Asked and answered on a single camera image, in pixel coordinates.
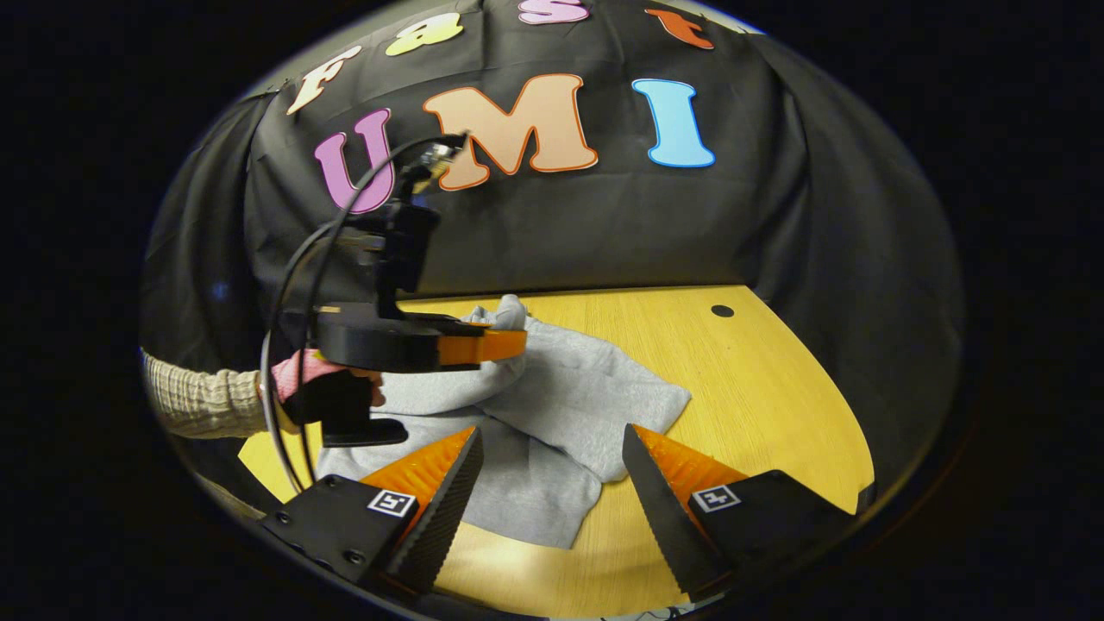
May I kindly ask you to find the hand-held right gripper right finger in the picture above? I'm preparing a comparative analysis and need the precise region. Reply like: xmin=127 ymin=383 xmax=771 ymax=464
xmin=621 ymin=423 xmax=855 ymax=603

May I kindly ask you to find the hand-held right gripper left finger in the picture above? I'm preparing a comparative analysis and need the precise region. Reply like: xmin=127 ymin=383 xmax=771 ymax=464
xmin=259 ymin=425 xmax=486 ymax=598

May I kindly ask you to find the grey zip-neck sweatshirt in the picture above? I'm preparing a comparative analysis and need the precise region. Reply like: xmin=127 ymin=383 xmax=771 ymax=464
xmin=315 ymin=294 xmax=693 ymax=550

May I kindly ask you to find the black backdrop cloth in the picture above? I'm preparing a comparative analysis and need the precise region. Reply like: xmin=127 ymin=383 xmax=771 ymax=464
xmin=138 ymin=0 xmax=963 ymax=510

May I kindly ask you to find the black cable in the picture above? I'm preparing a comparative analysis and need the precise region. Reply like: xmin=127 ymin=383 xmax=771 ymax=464
xmin=258 ymin=131 xmax=468 ymax=494
xmin=293 ymin=220 xmax=350 ymax=480

